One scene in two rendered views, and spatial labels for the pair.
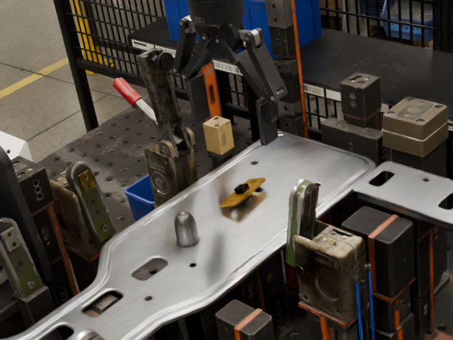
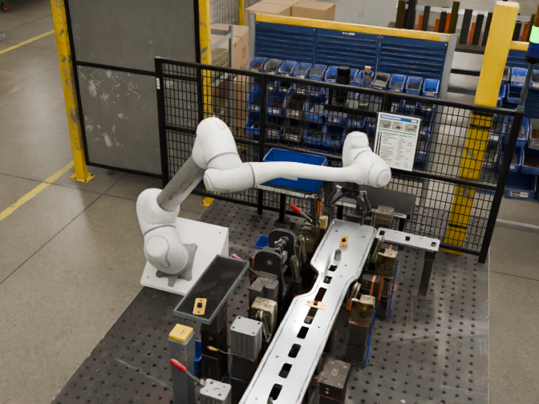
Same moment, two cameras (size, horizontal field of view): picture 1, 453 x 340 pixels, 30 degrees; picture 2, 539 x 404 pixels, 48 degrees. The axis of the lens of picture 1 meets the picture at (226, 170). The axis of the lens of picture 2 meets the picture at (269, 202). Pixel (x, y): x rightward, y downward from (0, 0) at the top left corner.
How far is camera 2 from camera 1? 1.80 m
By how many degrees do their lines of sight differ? 25
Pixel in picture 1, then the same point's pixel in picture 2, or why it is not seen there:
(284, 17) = not seen: hidden behind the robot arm
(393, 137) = (379, 219)
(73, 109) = (85, 204)
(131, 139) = (221, 223)
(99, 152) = not seen: hidden behind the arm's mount
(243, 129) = (269, 216)
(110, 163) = not seen: hidden behind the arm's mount
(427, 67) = (372, 192)
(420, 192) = (397, 236)
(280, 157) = (343, 228)
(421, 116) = (389, 212)
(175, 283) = (345, 271)
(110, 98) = (105, 196)
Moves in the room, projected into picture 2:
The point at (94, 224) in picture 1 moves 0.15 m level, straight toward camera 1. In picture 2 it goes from (303, 256) to (327, 272)
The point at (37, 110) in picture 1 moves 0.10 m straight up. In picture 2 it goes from (62, 206) to (60, 195)
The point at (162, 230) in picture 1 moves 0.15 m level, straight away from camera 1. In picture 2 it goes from (326, 256) to (305, 240)
